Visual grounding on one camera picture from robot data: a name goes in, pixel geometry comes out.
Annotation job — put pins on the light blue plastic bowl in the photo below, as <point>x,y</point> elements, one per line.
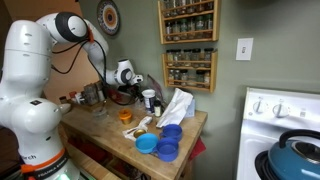
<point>146,142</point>

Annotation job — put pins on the decorative patterned wall plate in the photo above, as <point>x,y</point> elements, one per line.
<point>108,16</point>

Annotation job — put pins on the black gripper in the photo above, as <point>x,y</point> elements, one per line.
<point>129,90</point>

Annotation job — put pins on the red cloth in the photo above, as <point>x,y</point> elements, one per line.
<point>198,148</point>

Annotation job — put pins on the large glass jar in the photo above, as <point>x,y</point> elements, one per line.
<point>91,94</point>

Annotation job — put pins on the small white red bottle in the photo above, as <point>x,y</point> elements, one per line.
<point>78,98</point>

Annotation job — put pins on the black stove burner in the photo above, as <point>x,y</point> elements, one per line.
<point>261,165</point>

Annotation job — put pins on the white stove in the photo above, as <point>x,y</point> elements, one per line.
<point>253,150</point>

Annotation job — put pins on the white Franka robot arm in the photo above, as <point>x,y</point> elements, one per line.
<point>30,123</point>

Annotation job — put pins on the gold metal jar lid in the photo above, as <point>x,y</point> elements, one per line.
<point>139,133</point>

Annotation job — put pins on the white stove knob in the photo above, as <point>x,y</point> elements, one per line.
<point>280,109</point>
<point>259,106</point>

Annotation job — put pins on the white light switch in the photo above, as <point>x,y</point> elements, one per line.
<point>244,49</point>

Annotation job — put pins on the small brown bottle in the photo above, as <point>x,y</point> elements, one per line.
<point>63,99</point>

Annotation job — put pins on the wooden spice rack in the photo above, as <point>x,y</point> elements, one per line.
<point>188,40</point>
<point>190,87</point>

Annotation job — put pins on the white paper napkin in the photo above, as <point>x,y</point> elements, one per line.
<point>141,124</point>

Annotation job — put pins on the glass spice jar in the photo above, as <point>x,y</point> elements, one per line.
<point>180,6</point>
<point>184,76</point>
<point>200,77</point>
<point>209,21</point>
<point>178,55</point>
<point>208,55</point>
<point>170,55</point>
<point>209,4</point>
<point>200,4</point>
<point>177,75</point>
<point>196,55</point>
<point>171,75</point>
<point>176,26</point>
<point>187,55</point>
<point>191,24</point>
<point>169,27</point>
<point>169,6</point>
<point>190,5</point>
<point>207,78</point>
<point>200,22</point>
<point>184,25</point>

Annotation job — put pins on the grey blue paper box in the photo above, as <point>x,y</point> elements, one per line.
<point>191,108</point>

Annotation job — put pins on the dark bottle black cap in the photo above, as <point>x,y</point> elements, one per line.
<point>157,108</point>

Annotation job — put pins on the small glass bowl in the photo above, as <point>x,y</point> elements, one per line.
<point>100,114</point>

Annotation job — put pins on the white paper bag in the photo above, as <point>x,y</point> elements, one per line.
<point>175,108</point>

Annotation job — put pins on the wooden kitchen cart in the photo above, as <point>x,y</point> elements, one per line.
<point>106,133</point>

